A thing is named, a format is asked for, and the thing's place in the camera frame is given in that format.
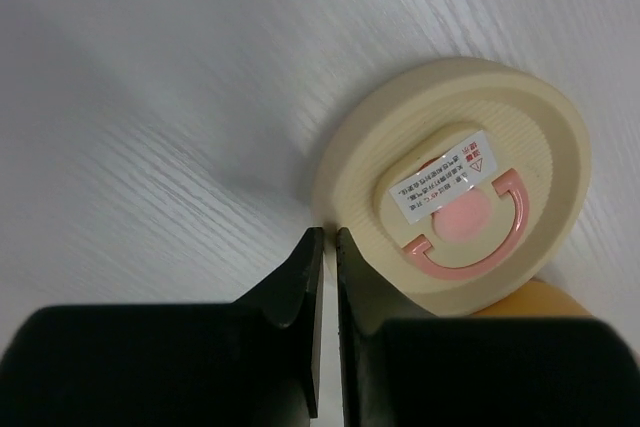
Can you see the orange lunch bowl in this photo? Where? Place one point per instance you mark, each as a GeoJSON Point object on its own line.
{"type": "Point", "coordinates": [535, 299]}

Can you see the cream lid pink handle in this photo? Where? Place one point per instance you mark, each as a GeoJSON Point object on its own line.
{"type": "Point", "coordinates": [457, 180]}

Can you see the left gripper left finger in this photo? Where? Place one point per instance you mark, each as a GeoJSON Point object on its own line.
{"type": "Point", "coordinates": [251, 362]}

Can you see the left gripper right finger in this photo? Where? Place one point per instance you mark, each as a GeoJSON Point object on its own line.
{"type": "Point", "coordinates": [404, 366]}

